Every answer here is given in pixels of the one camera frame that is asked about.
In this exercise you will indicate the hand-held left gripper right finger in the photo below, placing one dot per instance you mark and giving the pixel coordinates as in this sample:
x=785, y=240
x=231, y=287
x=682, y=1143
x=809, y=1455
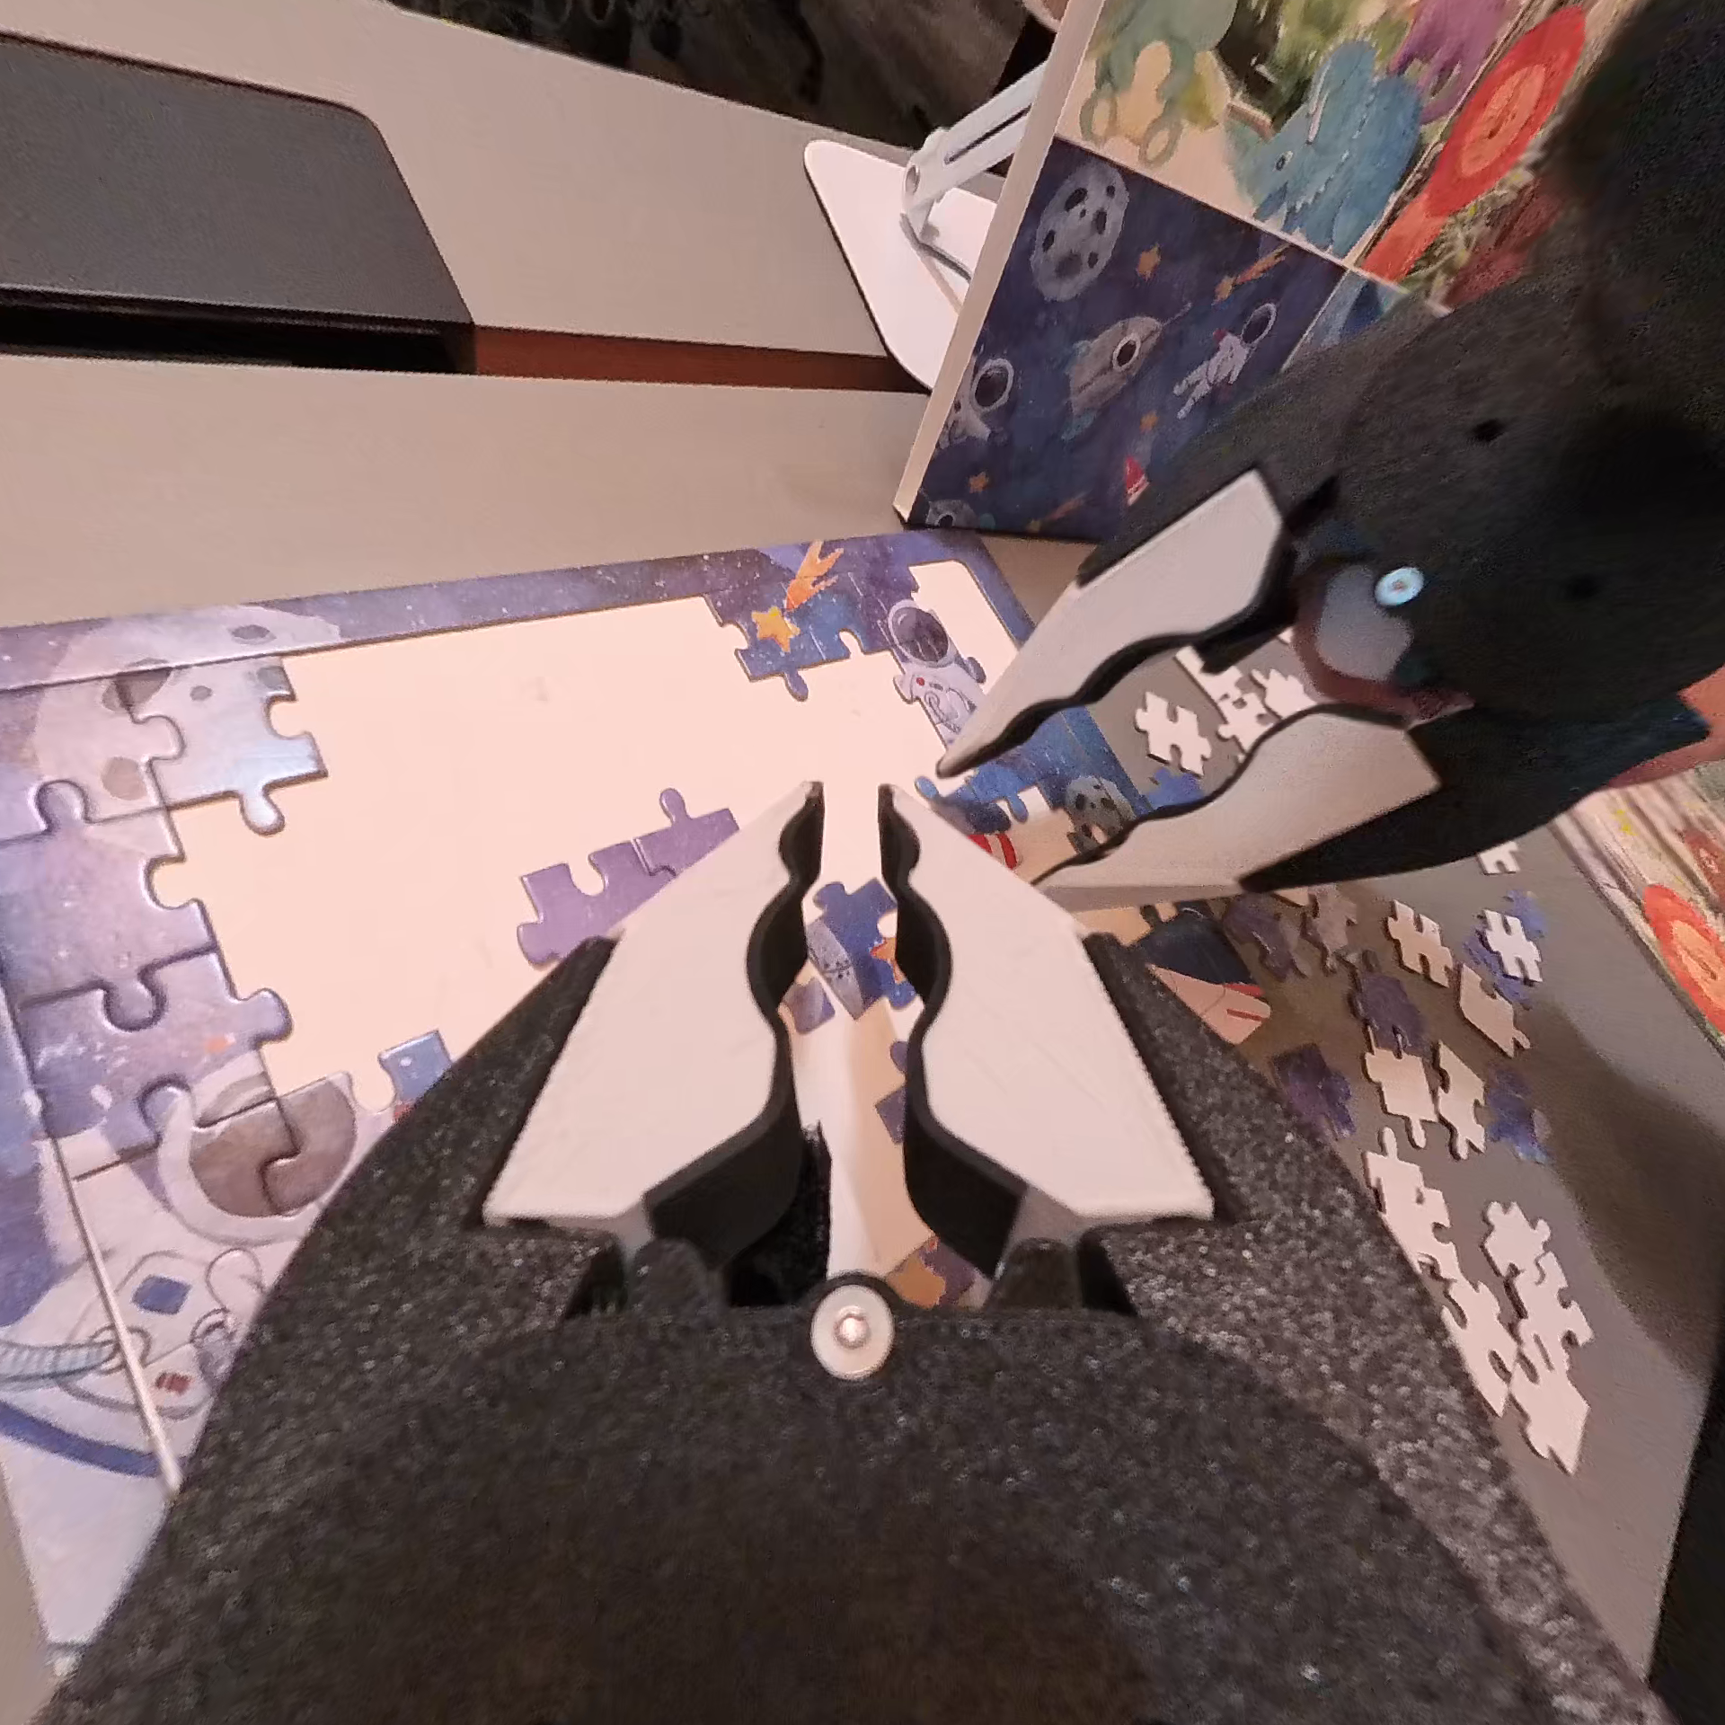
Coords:
x=1065, y=1065

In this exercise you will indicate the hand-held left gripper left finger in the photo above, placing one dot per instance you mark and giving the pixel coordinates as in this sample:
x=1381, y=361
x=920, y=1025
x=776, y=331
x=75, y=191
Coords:
x=647, y=1065

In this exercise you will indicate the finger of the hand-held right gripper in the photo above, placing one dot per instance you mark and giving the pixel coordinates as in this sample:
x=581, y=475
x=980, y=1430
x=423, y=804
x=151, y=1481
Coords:
x=1306, y=807
x=1161, y=579

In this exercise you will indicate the grey satellite puzzle piece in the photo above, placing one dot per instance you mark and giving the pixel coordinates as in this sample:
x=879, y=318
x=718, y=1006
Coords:
x=688, y=836

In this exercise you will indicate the pile of puzzle pieces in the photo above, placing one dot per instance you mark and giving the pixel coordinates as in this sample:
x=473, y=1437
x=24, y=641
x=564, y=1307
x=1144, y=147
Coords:
x=1416, y=1091

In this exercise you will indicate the blue space puzzle frame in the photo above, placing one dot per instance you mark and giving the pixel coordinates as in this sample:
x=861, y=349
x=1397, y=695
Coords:
x=470, y=755

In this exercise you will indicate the moon crater puzzle piece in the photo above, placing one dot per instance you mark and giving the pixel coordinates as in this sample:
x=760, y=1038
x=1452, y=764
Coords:
x=225, y=733

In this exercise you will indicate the person's right hand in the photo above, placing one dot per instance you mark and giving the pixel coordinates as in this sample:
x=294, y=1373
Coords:
x=1706, y=733

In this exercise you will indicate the plain purple puzzle piece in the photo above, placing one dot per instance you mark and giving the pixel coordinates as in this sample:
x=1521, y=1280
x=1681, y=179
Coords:
x=578, y=909

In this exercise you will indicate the grey moon puzzle piece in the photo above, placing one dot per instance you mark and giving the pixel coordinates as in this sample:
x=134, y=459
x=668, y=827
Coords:
x=1105, y=804

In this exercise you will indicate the white astronaut puzzle piece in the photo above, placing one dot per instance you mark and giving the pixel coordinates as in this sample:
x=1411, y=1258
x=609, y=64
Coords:
x=933, y=660

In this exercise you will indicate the space print puzzle box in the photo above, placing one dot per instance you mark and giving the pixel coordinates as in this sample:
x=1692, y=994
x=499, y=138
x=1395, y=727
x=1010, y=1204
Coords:
x=1144, y=296

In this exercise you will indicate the joined comet star puzzle pieces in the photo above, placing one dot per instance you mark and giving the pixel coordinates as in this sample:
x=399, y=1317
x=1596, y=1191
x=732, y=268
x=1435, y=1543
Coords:
x=795, y=614

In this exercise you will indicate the colourful printed cardboard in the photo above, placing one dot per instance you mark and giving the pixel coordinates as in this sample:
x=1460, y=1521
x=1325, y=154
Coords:
x=1670, y=917

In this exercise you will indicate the pale tablet stand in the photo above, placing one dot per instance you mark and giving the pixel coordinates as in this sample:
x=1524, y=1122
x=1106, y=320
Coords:
x=889, y=257

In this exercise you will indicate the adjacent grey table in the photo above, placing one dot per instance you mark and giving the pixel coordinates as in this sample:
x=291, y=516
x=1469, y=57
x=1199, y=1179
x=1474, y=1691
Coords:
x=605, y=173

